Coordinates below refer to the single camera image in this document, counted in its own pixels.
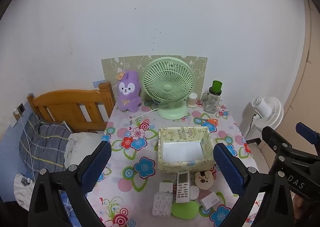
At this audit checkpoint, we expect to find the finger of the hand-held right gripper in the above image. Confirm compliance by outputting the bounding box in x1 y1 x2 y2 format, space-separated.
296 122 320 143
261 126 320 175

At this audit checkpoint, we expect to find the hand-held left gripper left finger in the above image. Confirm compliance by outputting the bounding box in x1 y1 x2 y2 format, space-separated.
28 140 112 227

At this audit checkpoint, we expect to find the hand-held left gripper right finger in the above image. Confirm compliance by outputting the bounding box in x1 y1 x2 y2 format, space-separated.
213 142 295 227

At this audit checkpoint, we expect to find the round bear compact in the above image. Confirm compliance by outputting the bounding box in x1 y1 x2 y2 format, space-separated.
194 171 214 190

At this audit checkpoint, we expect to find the white charger adapter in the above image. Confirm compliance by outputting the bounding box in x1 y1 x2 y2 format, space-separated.
200 191 220 209

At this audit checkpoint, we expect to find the white round case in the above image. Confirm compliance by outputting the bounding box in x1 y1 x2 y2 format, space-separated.
190 185 200 200

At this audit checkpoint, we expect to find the yellow patterned storage box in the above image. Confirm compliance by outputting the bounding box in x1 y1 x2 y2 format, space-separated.
157 126 215 174

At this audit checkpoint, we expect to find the white remote control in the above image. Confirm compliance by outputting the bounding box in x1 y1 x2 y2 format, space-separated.
175 171 191 204

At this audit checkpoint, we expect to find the small white square box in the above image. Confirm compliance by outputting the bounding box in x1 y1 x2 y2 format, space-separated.
159 182 174 195

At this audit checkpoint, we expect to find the clear packet of white swabs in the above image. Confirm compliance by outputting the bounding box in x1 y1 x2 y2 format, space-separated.
152 191 174 217

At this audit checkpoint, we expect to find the white pillow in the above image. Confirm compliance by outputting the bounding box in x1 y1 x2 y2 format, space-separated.
64 132 104 170

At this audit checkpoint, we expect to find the white floor fan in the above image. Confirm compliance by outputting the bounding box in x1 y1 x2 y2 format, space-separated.
251 96 284 131

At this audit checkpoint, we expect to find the floral tablecloth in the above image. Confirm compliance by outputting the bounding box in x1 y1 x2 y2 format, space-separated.
86 100 265 227

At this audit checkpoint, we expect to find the grey plaid pillow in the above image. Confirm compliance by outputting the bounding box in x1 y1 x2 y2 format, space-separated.
19 112 74 175

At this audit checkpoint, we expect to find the beige door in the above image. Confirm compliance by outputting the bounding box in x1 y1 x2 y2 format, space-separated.
257 0 320 167

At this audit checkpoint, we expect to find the glass mug jar green cap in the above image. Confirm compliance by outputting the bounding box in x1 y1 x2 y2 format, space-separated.
201 80 223 114

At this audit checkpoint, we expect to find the wooden bed headboard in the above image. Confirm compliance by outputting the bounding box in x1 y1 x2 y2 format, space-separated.
27 82 116 133

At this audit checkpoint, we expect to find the purple plush toy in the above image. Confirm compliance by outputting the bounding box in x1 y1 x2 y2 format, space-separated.
115 70 142 112

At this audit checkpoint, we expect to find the white printed cloth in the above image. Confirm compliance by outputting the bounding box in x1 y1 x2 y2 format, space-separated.
14 173 35 211

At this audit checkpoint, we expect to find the green desk fan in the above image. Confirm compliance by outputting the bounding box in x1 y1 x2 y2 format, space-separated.
142 57 195 120

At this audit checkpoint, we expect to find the black fan cable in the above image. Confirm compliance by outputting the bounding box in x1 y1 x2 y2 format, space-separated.
244 114 258 137

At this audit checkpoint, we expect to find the white desk fan cord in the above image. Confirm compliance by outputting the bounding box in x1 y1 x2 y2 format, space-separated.
130 108 160 120

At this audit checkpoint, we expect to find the thin white charging cable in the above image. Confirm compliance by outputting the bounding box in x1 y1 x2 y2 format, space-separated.
14 109 36 184

